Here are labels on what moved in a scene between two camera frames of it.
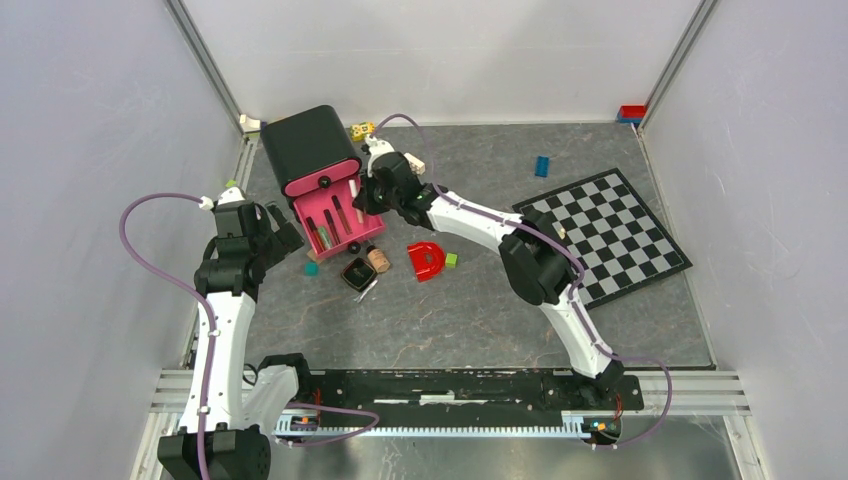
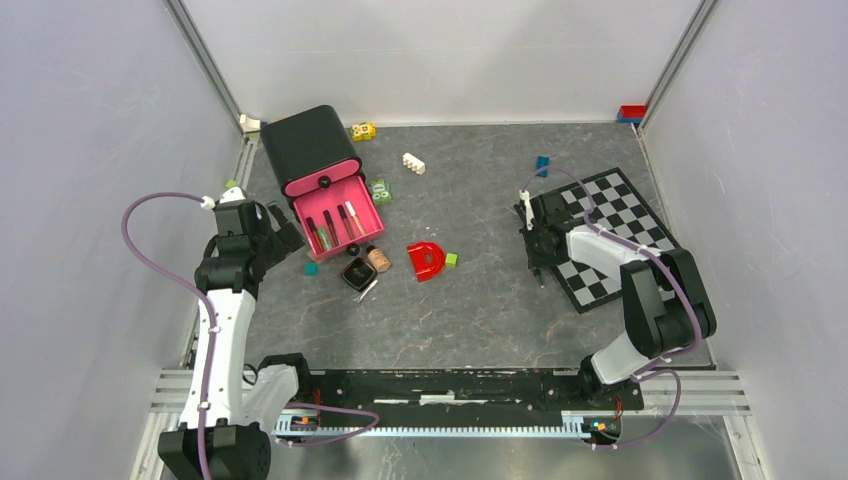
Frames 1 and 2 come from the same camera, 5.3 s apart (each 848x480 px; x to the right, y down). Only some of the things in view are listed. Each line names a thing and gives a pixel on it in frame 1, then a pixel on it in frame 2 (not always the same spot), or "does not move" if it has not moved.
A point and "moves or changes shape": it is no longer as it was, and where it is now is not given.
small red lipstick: (332, 227) does not move
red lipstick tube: (315, 234) does not move
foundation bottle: (378, 259) does not move
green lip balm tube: (324, 237) does not move
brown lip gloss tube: (341, 214) moves or changes shape
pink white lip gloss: (354, 190) → (354, 214)
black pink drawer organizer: (311, 150) does not move
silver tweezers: (366, 291) does not move
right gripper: (363, 200) → (535, 260)
